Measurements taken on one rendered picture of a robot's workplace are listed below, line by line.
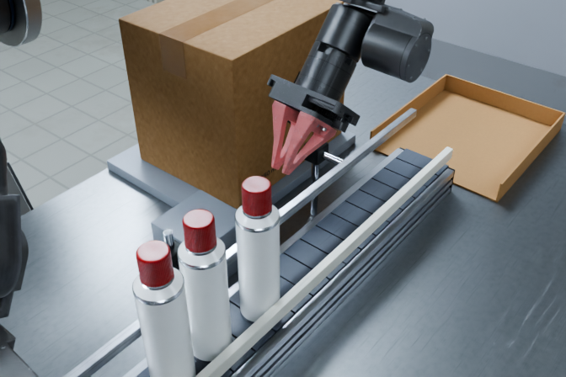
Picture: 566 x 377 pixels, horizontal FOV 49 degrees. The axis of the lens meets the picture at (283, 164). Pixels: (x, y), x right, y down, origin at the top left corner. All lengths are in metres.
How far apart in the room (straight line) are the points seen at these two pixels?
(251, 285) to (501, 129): 0.72
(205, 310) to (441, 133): 0.71
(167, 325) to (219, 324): 0.09
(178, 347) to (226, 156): 0.37
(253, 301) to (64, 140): 2.19
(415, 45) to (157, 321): 0.39
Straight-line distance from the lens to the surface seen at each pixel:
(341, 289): 0.89
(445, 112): 1.35
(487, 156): 1.23
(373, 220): 0.91
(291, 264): 0.89
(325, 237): 0.93
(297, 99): 0.72
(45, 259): 1.03
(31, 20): 1.13
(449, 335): 0.90
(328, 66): 0.72
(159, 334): 0.67
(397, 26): 0.71
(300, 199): 0.87
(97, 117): 3.02
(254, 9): 1.04
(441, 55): 3.17
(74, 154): 2.79
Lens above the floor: 1.50
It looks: 36 degrees down
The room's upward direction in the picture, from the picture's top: straight up
